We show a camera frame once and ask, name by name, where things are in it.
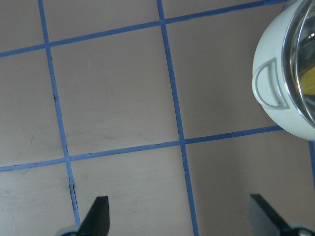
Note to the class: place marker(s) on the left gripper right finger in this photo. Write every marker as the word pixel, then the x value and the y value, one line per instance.
pixel 263 220

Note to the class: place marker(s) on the yellow corn cob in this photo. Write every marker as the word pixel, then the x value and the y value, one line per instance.
pixel 307 82

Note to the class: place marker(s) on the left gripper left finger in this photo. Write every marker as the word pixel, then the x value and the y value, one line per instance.
pixel 96 222

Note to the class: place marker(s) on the pale green cooking pot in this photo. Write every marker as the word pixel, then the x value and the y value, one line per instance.
pixel 284 53

